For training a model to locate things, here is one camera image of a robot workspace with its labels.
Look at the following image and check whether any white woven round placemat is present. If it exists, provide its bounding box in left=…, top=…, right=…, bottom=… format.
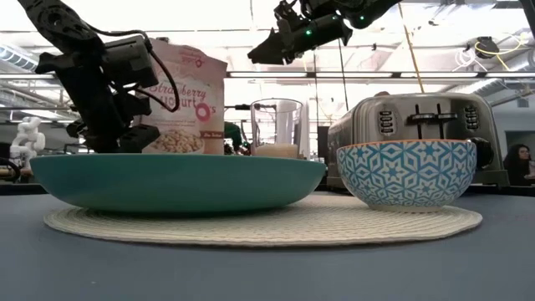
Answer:
left=43, top=192, right=484, bottom=247

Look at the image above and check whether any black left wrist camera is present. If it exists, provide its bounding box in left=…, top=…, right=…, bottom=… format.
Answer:
left=103, top=35, right=160, bottom=89

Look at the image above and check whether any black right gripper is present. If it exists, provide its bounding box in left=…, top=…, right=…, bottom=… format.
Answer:
left=247, top=0, right=353, bottom=66

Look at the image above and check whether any clear glass with milk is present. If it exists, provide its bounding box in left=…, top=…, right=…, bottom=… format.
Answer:
left=249, top=98, right=304, bottom=160

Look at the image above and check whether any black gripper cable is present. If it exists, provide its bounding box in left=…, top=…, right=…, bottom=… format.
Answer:
left=83, top=24, right=181, bottom=113

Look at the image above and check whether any black hanging cable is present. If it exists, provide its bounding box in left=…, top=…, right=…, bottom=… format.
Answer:
left=337, top=39, right=350, bottom=112

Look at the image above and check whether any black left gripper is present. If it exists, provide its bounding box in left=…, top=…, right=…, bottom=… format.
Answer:
left=34, top=49, right=161, bottom=155

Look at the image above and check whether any person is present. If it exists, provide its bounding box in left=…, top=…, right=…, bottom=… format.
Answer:
left=223, top=120, right=244, bottom=156
left=502, top=143, right=535, bottom=187

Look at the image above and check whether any green plate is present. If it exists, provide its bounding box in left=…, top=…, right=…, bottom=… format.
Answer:
left=29, top=152, right=327, bottom=213

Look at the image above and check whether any silver four-slot toaster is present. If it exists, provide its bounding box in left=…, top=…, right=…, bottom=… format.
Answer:
left=326, top=92, right=510, bottom=188

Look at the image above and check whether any blue white patterned bowl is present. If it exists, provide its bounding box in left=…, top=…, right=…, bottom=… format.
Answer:
left=335, top=139, right=477, bottom=213

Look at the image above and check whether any yellow cable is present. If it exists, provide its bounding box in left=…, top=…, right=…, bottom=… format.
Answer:
left=396, top=2, right=425, bottom=94

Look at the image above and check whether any pink strawberry yogurt cereal box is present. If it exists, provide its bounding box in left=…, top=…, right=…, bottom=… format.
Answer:
left=140, top=38, right=229, bottom=156

